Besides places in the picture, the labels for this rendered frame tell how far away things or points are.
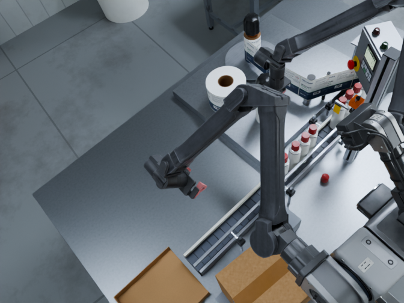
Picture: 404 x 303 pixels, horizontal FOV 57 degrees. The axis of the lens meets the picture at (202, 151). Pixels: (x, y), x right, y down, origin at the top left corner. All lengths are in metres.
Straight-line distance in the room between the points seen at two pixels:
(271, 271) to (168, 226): 0.59
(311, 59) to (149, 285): 1.42
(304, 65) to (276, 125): 1.22
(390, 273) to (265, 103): 0.48
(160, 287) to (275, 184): 0.86
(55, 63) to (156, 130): 2.13
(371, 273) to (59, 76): 3.32
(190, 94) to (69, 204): 0.84
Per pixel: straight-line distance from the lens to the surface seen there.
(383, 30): 1.46
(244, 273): 1.33
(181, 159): 1.16
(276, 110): 0.93
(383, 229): 0.98
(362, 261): 0.95
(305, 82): 1.84
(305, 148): 1.64
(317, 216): 1.71
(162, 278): 1.66
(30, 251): 2.96
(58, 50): 4.06
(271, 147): 0.94
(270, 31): 2.32
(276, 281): 1.32
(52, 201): 1.99
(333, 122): 1.84
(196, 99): 2.00
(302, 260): 0.96
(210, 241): 1.62
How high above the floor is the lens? 2.41
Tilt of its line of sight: 58 degrees down
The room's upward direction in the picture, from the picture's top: 15 degrees counter-clockwise
